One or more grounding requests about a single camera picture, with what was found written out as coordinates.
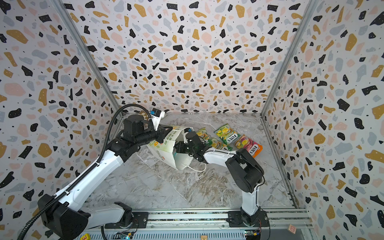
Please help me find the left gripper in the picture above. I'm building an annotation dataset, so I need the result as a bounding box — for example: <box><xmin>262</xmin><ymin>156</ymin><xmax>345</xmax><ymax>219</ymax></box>
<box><xmin>135</xmin><ymin>123</ymin><xmax>173</xmax><ymax>147</ymax></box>

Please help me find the green snack packet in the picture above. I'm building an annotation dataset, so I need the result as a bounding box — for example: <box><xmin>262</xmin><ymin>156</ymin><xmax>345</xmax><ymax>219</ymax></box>
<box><xmin>211</xmin><ymin>138</ymin><xmax>233</xmax><ymax>151</ymax></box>

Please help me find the white paper bag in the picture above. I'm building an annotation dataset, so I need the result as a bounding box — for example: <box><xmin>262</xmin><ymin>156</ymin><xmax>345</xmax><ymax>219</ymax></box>
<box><xmin>147</xmin><ymin>126</ymin><xmax>207</xmax><ymax>173</ymax></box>

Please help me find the green Fox's candy packet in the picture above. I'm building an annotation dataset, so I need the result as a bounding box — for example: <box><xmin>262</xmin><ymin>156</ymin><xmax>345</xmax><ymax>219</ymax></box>
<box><xmin>214</xmin><ymin>124</ymin><xmax>240</xmax><ymax>145</ymax></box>

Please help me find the orange Fox's fruits packet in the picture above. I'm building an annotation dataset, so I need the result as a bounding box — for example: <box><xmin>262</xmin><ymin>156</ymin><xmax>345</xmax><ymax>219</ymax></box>
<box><xmin>235</xmin><ymin>135</ymin><xmax>263</xmax><ymax>158</ymax></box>

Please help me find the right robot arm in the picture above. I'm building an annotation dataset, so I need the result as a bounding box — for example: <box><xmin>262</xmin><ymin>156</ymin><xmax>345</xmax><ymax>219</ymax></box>
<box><xmin>175</xmin><ymin>132</ymin><xmax>265</xmax><ymax>227</ymax></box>

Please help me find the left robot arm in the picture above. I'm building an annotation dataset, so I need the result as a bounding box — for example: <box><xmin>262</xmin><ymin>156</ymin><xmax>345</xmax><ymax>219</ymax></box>
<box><xmin>38</xmin><ymin>109</ymin><xmax>172</xmax><ymax>240</ymax></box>

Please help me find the green circuit board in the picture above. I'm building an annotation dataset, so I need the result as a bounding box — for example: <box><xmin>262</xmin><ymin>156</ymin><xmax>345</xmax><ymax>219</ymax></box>
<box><xmin>113</xmin><ymin>231</ymin><xmax>134</xmax><ymax>240</ymax></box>

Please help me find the pink wooden block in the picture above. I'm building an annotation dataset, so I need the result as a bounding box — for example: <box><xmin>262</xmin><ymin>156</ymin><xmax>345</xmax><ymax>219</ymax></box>
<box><xmin>288</xmin><ymin>225</ymin><xmax>297</xmax><ymax>234</ymax></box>

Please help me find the yellow block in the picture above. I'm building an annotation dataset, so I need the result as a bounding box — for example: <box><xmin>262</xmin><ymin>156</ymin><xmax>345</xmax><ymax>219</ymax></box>
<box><xmin>80</xmin><ymin>234</ymin><xmax>91</xmax><ymax>240</ymax></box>

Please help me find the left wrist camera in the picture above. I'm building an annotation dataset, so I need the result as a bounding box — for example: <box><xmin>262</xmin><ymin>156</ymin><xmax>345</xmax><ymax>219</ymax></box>
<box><xmin>150</xmin><ymin>108</ymin><xmax>165</xmax><ymax>131</ymax></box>

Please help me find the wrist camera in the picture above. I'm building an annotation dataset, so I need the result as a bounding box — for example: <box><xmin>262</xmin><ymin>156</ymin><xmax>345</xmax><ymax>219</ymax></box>
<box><xmin>150</xmin><ymin>108</ymin><xmax>165</xmax><ymax>131</ymax></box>
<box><xmin>184</xmin><ymin>128</ymin><xmax>194</xmax><ymax>133</ymax></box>

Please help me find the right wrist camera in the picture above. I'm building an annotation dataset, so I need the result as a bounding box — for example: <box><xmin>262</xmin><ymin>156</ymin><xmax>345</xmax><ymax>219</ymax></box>
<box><xmin>184</xmin><ymin>128</ymin><xmax>194</xmax><ymax>133</ymax></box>

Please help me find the black corrugated cable conduit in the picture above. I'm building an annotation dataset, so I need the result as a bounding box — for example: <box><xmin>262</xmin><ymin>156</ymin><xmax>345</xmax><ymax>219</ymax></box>
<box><xmin>16</xmin><ymin>103</ymin><xmax>152</xmax><ymax>240</ymax></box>

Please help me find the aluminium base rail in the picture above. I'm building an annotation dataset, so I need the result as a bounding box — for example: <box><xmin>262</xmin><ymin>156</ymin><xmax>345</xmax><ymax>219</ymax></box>
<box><xmin>75</xmin><ymin>208</ymin><xmax>317</xmax><ymax>240</ymax></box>

